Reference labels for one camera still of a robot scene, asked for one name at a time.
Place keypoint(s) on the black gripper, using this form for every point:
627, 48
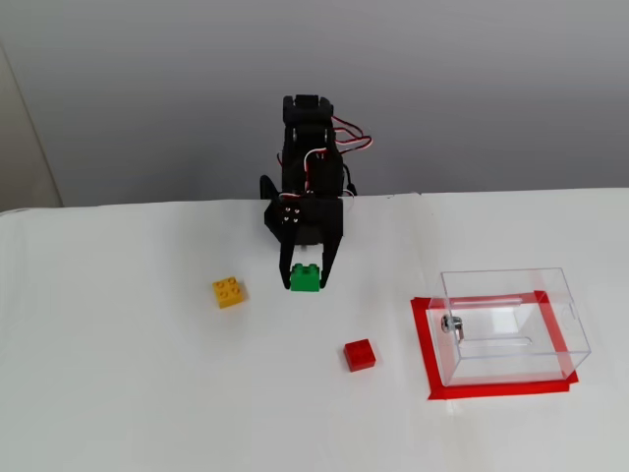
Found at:
314, 218

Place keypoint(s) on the green lego brick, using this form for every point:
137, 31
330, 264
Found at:
304, 280

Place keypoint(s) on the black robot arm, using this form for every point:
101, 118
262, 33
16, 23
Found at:
304, 123

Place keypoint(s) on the yellow lego brick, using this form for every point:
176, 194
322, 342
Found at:
230, 293

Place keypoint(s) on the red lego brick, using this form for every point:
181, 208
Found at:
360, 356

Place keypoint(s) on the transparent plastic box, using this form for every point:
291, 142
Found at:
516, 344

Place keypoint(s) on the silver cam lock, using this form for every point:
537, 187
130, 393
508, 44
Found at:
449, 325

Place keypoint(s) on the red tape frame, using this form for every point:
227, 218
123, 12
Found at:
422, 344

